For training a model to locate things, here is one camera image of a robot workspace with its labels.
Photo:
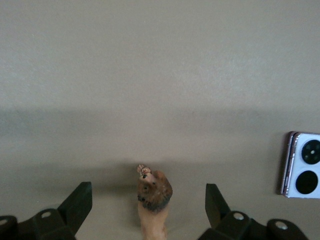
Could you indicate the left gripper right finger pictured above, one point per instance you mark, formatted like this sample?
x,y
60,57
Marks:
x,y
217,210

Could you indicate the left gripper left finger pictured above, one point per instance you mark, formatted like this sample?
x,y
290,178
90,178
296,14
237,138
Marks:
x,y
72,205

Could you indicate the brown lion statue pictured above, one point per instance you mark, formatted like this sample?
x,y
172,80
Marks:
x,y
152,200

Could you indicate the lilac flip phone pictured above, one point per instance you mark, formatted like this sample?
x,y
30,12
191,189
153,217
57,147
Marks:
x,y
300,162

